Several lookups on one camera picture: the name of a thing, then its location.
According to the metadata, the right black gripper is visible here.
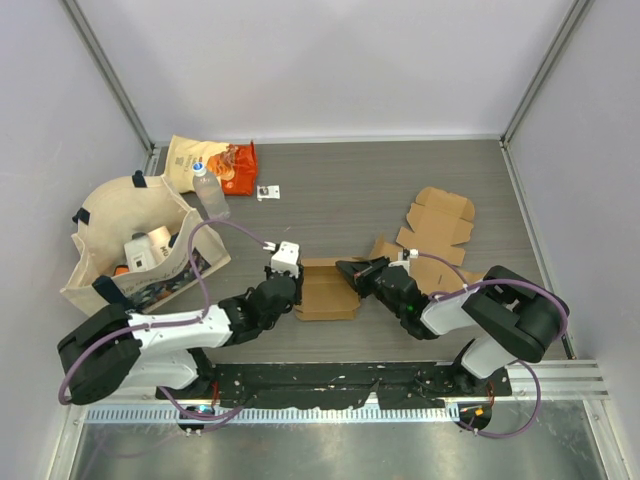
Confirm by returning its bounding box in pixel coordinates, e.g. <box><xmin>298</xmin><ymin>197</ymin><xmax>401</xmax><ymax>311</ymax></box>
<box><xmin>336</xmin><ymin>255</ymin><xmax>405</xmax><ymax>318</ymax></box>

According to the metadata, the small cardboard box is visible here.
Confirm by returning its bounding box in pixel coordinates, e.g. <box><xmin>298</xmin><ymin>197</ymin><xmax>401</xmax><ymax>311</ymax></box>
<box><xmin>294</xmin><ymin>258</ymin><xmax>360</xmax><ymax>321</ymax></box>

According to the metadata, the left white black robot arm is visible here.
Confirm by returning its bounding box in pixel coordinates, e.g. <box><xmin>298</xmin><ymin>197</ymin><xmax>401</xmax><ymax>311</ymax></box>
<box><xmin>57</xmin><ymin>265</ymin><xmax>304</xmax><ymax>405</ymax></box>

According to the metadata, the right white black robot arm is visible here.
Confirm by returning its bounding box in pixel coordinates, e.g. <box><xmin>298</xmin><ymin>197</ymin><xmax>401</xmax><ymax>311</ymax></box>
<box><xmin>336</xmin><ymin>257</ymin><xmax>570</xmax><ymax>395</ymax></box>

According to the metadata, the large flat cardboard box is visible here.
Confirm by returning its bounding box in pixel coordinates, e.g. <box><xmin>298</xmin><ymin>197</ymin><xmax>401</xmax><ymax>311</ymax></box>
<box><xmin>370</xmin><ymin>187</ymin><xmax>484</xmax><ymax>294</ymax></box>

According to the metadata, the white box in bag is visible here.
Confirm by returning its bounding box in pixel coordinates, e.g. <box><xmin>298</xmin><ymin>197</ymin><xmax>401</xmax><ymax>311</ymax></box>
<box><xmin>124</xmin><ymin>236</ymin><xmax>157</xmax><ymax>272</ymax></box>

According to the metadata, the small white tag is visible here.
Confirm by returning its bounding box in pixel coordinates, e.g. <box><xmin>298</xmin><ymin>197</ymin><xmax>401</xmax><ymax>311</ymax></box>
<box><xmin>256</xmin><ymin>185</ymin><xmax>281</xmax><ymax>201</ymax></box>

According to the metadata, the clear plastic water bottle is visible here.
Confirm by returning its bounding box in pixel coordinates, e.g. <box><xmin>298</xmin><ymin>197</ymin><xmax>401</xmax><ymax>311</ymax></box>
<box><xmin>192</xmin><ymin>162</ymin><xmax>230</xmax><ymax>219</ymax></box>

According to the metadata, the beige orange snack bag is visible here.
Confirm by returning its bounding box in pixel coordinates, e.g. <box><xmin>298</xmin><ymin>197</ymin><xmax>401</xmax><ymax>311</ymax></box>
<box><xmin>164</xmin><ymin>135</ymin><xmax>258</xmax><ymax>196</ymax></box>

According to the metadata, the beige canvas tote bag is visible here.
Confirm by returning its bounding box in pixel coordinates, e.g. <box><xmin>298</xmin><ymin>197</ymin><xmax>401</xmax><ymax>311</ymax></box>
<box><xmin>61</xmin><ymin>172</ymin><xmax>230</xmax><ymax>316</ymax></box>

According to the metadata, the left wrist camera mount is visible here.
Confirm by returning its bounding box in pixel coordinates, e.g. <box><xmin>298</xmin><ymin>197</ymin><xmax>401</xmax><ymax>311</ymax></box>
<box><xmin>262</xmin><ymin>241</ymin><xmax>301</xmax><ymax>278</ymax></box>

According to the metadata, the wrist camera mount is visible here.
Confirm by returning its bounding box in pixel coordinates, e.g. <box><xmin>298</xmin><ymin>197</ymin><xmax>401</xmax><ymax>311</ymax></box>
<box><xmin>397</xmin><ymin>248</ymin><xmax>420</xmax><ymax>263</ymax></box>
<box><xmin>262</xmin><ymin>241</ymin><xmax>301</xmax><ymax>278</ymax></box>

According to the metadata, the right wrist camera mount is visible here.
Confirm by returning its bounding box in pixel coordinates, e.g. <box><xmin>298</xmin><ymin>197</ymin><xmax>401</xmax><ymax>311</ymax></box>
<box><xmin>397</xmin><ymin>248</ymin><xmax>420</xmax><ymax>263</ymax></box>

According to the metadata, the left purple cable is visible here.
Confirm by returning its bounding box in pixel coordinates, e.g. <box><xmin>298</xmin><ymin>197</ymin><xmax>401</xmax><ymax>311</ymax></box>
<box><xmin>58</xmin><ymin>218</ymin><xmax>276</xmax><ymax>431</ymax></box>

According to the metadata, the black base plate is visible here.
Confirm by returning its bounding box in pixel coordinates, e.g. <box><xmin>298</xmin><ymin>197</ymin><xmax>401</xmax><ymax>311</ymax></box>
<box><xmin>170</xmin><ymin>362</ymin><xmax>512</xmax><ymax>410</ymax></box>

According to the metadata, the white slotted cable duct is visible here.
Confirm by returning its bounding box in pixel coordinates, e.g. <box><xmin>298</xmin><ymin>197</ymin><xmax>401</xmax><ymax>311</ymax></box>
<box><xmin>85</xmin><ymin>404</ymin><xmax>459</xmax><ymax>424</ymax></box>

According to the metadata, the right aluminium frame post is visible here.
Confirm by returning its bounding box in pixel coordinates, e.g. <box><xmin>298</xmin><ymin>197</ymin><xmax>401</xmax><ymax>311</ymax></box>
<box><xmin>500</xmin><ymin>0</ymin><xmax>594</xmax><ymax>149</ymax></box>

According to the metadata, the aluminium frame post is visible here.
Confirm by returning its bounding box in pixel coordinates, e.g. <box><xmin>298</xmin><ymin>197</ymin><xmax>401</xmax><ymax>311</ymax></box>
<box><xmin>500</xmin><ymin>0</ymin><xmax>594</xmax><ymax>149</ymax></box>
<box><xmin>59</xmin><ymin>0</ymin><xmax>155</xmax><ymax>154</ymax></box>

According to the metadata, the left aluminium frame post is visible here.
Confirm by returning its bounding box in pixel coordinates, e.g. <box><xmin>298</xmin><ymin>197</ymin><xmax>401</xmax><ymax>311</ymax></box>
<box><xmin>59</xmin><ymin>0</ymin><xmax>155</xmax><ymax>154</ymax></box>

